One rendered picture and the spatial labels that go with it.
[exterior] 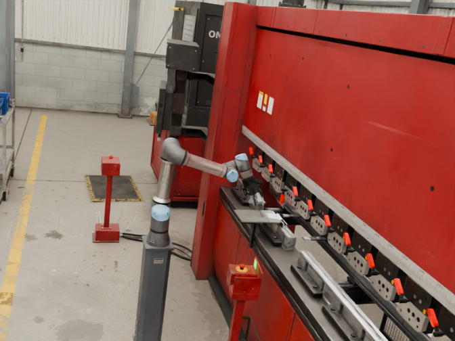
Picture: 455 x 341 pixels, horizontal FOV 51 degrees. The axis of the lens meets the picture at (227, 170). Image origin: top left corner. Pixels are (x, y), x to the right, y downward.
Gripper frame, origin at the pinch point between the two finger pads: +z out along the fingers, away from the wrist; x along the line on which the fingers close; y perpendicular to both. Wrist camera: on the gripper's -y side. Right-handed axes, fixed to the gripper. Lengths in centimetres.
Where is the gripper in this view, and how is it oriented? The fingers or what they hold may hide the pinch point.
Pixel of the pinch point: (258, 203)
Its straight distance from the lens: 318.1
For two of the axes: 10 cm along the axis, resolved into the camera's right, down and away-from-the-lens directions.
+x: 7.5, -1.6, -6.4
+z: 3.2, 9.4, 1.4
